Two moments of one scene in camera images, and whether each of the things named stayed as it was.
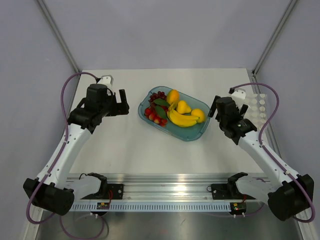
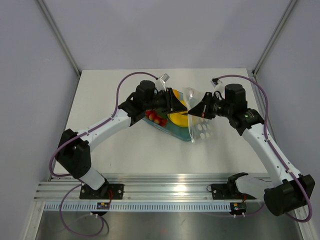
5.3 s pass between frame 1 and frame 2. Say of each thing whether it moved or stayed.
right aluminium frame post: stayed
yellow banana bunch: stayed
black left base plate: stayed
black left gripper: moved
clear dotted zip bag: moved
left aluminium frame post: stayed
